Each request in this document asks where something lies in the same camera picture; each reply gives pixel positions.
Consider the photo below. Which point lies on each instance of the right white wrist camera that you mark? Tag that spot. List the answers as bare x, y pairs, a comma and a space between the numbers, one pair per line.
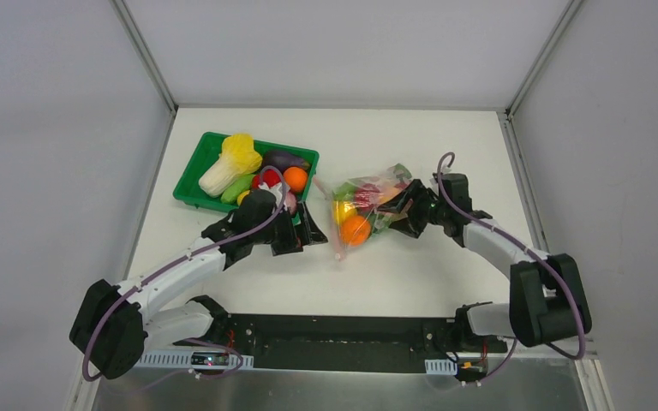
444, 168

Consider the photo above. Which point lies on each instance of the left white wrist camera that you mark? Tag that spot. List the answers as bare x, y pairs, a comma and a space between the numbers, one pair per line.
279, 193

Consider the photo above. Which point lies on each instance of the green plastic tray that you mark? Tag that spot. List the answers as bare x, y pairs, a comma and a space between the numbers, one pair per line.
206, 154

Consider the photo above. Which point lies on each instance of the clear zip top bag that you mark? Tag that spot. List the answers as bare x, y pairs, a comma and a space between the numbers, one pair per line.
392, 180

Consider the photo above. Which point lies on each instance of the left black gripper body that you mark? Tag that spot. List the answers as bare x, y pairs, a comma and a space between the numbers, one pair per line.
286, 236

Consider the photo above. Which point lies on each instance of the fake napa cabbage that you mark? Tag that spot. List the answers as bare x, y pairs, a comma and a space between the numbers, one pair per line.
237, 158

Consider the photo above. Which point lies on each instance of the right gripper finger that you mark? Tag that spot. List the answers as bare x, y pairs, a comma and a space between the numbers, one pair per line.
412, 227
412, 201

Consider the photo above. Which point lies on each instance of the fake yellow lemon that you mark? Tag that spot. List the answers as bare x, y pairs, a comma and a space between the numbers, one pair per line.
241, 197

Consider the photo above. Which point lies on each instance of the fake green cucumber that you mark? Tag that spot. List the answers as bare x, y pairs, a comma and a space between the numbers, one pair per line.
242, 184

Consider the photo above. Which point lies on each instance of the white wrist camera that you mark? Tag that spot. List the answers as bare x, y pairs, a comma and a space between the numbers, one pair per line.
444, 168
279, 193

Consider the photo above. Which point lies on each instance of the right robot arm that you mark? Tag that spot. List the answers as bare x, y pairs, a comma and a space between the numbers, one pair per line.
546, 302

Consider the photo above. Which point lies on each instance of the aluminium frame rail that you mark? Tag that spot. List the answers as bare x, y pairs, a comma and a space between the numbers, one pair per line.
139, 43

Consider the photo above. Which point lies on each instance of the fake pink onion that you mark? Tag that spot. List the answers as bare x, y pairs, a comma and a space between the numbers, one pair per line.
290, 203

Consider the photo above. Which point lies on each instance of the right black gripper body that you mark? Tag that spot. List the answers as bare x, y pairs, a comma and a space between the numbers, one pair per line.
415, 210

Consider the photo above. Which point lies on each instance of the fake purple eggplant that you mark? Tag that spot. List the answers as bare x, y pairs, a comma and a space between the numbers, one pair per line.
282, 160

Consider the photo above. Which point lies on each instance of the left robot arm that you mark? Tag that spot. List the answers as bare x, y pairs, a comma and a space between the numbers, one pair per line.
117, 323

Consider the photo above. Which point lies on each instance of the fake orange in tray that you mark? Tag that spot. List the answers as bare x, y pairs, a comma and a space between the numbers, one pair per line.
296, 178

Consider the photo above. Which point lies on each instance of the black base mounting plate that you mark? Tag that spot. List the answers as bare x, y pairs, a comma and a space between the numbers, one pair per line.
351, 344

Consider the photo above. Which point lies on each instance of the fake red bell pepper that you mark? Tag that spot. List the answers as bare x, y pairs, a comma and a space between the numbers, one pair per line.
269, 177

